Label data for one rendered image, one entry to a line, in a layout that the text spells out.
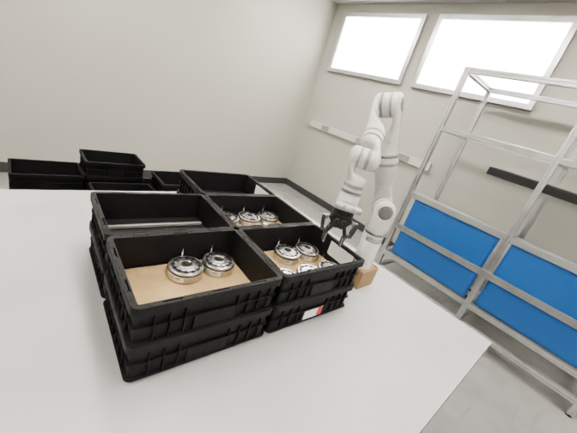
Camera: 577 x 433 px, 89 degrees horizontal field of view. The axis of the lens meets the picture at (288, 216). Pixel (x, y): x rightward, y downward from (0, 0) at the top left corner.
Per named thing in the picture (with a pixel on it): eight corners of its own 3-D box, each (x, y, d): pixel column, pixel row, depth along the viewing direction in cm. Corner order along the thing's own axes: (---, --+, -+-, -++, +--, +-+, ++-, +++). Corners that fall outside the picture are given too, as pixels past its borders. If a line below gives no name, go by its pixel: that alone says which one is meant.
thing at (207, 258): (224, 251, 103) (224, 249, 103) (239, 267, 96) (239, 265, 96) (197, 255, 96) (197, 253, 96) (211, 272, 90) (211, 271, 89)
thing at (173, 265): (197, 256, 96) (198, 254, 95) (207, 275, 88) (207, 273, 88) (165, 258, 90) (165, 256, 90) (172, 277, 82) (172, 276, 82)
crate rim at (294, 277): (313, 228, 132) (315, 222, 131) (364, 266, 112) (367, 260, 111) (234, 234, 106) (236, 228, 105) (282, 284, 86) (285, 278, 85)
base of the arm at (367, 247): (358, 256, 144) (370, 226, 138) (373, 266, 139) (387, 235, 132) (347, 260, 138) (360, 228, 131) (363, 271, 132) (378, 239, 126)
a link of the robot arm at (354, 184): (335, 188, 99) (360, 198, 98) (351, 143, 94) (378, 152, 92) (337, 184, 106) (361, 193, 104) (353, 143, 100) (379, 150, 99)
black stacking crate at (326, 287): (306, 246, 135) (314, 224, 131) (355, 286, 115) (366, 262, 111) (229, 256, 109) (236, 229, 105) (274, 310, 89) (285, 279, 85)
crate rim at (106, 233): (202, 198, 126) (203, 193, 125) (234, 234, 106) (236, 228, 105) (89, 198, 100) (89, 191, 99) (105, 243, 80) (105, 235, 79)
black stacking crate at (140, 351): (223, 280, 113) (229, 253, 109) (265, 338, 93) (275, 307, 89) (100, 303, 87) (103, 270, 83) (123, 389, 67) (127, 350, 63)
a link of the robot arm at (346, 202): (334, 208, 96) (340, 191, 94) (333, 198, 107) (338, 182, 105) (361, 216, 96) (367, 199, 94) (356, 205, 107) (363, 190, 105)
